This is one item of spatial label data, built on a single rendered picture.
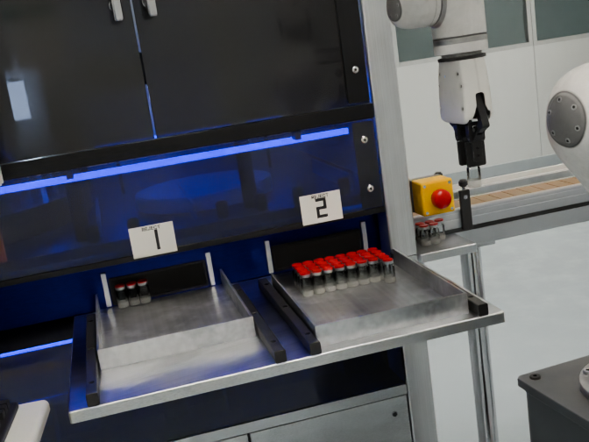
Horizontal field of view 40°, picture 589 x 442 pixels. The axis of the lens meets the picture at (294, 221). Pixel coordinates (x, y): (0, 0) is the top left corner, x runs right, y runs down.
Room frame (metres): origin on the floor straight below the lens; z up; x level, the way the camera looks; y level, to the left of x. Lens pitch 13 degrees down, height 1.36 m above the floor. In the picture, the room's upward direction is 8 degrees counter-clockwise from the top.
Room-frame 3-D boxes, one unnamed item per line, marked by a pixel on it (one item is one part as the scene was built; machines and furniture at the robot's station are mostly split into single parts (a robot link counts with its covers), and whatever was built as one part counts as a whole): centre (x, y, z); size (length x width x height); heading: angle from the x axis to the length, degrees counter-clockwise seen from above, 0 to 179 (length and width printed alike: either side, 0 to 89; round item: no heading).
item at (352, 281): (1.49, -0.08, 0.90); 0.18 x 0.02 x 0.05; 102
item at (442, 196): (1.63, -0.31, 0.99); 0.04 x 0.04 x 0.04; 12
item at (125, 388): (1.41, 0.07, 0.87); 0.70 x 0.48 x 0.02; 102
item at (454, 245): (1.72, -0.30, 0.87); 0.14 x 0.13 x 0.02; 12
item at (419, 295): (1.40, -0.10, 0.90); 0.34 x 0.26 x 0.04; 12
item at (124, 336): (1.44, 0.26, 0.90); 0.34 x 0.26 x 0.04; 12
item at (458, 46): (1.30, -0.30, 1.31); 0.09 x 0.08 x 0.03; 12
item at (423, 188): (1.68, -0.30, 1.00); 0.08 x 0.07 x 0.07; 12
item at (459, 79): (1.29, -0.30, 1.25); 0.10 x 0.08 x 0.11; 12
